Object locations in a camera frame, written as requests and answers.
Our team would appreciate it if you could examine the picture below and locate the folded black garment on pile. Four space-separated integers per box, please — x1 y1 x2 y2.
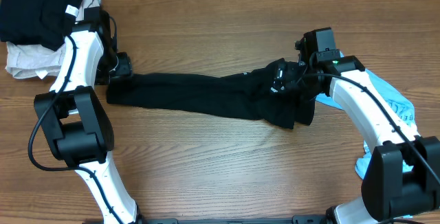
1 0 83 51

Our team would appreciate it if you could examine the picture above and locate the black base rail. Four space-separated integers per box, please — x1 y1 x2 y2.
134 214 333 224

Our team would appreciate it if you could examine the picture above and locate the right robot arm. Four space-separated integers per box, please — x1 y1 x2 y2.
271 27 439 224

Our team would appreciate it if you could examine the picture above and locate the black polo shirt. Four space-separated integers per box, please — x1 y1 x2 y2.
106 58 315 129

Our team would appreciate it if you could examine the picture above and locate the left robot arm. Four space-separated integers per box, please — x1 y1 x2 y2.
27 7 143 223

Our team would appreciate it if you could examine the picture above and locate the light blue t-shirt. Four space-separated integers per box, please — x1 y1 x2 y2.
315 50 417 180

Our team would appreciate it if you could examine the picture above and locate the folded beige garment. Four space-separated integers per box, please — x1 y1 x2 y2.
5 0 101 79

